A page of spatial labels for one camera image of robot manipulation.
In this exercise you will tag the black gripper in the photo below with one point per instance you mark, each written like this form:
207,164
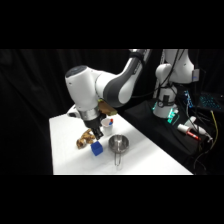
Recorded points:
92,123

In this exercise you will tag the blue cube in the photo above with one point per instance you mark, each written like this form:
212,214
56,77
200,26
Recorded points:
97,148

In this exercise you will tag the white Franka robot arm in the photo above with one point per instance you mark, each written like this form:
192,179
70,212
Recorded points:
116,83

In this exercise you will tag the small white box on arm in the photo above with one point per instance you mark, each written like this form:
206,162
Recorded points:
195,74

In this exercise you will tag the white cup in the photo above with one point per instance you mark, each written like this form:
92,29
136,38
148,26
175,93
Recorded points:
106,128

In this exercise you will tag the blue capped marker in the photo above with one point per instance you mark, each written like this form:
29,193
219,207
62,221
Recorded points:
110,123

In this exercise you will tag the tiger plush toy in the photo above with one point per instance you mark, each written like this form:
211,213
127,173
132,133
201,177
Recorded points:
84,139

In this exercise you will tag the brown block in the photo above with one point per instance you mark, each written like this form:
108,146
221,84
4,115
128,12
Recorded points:
106,107

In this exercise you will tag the black robot stand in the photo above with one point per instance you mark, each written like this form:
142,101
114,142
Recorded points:
166,133

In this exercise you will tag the black curtain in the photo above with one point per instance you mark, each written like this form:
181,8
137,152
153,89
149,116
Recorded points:
33,100

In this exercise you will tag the green lit control box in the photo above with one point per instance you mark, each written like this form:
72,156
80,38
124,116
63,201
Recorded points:
173,116

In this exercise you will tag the white and red pen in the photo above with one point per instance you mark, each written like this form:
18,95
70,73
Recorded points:
188,130

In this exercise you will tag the laptop with lit keyboard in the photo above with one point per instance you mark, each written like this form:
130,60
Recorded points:
210,101

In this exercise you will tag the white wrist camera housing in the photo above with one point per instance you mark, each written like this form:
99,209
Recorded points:
72,112

